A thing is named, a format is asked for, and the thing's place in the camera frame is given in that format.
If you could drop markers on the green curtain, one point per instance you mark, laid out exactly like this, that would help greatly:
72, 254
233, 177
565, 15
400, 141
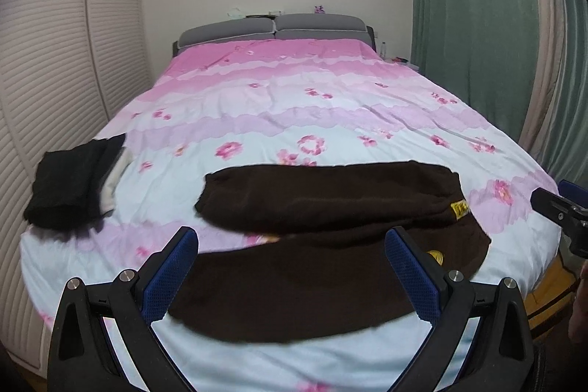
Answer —
520, 63

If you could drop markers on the white louvered wardrobe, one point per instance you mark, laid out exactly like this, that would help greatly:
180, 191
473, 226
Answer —
67, 68

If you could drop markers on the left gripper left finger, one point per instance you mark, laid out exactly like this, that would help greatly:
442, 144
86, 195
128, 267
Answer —
82, 357

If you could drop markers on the folded white garment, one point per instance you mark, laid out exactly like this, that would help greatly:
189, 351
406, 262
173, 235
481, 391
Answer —
107, 193

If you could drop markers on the grey padded headboard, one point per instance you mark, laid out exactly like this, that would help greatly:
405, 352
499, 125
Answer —
282, 27

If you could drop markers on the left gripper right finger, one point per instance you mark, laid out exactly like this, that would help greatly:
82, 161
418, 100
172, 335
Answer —
501, 356

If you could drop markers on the folded black garment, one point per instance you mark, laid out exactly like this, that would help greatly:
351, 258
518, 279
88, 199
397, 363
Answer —
68, 184

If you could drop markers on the small clear bottle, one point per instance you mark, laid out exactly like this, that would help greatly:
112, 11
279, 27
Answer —
383, 52

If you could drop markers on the pink floral bed quilt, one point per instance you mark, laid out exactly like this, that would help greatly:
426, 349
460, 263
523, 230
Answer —
298, 102

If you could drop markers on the dark brown corduroy pants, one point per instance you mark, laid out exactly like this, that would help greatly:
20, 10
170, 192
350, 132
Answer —
322, 269

